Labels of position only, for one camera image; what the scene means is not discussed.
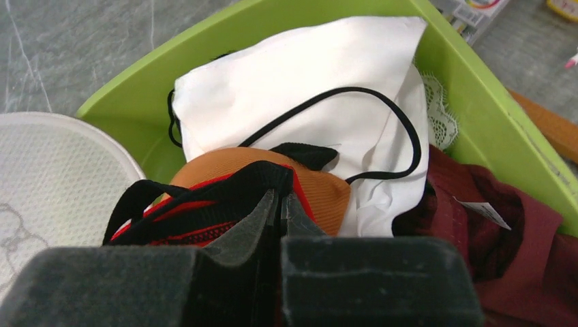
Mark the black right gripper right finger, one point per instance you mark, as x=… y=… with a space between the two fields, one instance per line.
x=400 y=281

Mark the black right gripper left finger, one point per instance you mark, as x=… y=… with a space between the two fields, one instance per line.
x=230 y=282

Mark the beige-trim mesh laundry bag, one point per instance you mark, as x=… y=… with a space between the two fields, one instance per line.
x=60 y=180

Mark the orange red bra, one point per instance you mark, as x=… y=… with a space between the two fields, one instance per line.
x=216 y=191

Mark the white lace garment in basket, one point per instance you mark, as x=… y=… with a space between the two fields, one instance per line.
x=443 y=126

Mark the white cloth in basket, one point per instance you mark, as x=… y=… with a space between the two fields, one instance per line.
x=348 y=85

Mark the red garment in basket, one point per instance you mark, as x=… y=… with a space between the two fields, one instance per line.
x=524 y=271

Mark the green plastic basket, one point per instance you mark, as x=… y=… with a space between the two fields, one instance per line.
x=494 y=131

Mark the orange wooden shelf rack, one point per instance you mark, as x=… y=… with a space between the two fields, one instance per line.
x=561 y=133

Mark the colourful packet on lower shelf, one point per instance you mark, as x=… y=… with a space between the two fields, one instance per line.
x=470 y=18

